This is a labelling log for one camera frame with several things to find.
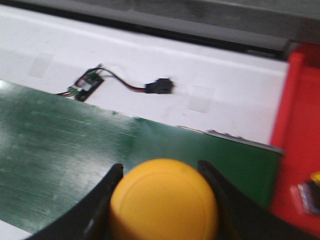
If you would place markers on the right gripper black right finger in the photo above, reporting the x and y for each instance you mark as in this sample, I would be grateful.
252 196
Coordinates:
243 219

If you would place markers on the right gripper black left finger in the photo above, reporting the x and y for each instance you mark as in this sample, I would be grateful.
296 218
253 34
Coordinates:
88 219

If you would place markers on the red mushroom push button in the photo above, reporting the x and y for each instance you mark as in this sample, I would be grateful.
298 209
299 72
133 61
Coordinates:
306 195

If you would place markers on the yellow mushroom button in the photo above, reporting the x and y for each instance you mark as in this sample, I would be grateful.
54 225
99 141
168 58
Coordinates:
163 199

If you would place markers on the green conveyor belt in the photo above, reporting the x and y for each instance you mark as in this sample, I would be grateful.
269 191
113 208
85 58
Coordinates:
53 151

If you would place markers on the red plastic tray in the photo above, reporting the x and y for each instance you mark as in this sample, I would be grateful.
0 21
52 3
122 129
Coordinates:
297 131

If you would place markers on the small black circuit board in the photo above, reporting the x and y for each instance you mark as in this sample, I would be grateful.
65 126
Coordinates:
86 85

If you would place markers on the black connector behind belt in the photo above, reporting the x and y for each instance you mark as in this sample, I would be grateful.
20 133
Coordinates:
160 86

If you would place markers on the right grey stone slab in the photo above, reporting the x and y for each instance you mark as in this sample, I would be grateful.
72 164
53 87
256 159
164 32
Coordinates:
264 23

